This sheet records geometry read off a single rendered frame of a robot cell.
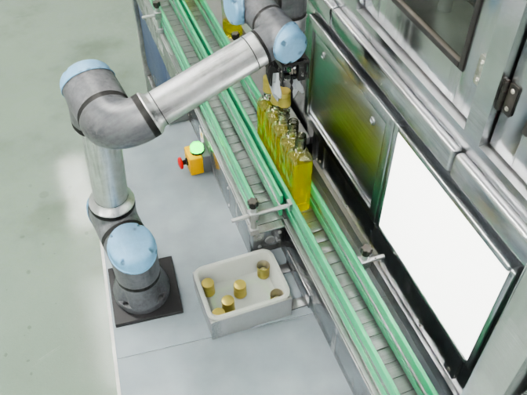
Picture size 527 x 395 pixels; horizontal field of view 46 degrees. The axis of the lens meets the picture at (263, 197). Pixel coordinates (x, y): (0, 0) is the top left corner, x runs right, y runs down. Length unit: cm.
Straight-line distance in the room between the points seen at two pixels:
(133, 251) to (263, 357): 43
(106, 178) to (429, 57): 77
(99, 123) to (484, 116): 72
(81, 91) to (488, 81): 78
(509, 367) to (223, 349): 116
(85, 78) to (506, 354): 102
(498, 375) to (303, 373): 107
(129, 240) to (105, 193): 13
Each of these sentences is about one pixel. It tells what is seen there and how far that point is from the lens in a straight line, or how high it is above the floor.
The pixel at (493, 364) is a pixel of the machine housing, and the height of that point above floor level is 170.
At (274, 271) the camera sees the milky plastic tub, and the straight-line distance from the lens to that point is 170.
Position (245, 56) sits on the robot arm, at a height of 147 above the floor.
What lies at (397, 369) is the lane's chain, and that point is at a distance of 151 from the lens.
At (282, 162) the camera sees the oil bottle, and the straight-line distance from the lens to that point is 172.
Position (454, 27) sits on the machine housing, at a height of 157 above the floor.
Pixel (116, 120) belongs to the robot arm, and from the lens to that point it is 126.
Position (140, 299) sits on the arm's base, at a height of 82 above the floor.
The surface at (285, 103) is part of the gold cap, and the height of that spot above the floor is 117.
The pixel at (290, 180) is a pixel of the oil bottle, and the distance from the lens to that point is 168.
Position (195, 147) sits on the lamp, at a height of 85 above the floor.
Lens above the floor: 219
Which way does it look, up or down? 47 degrees down
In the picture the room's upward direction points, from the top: straight up
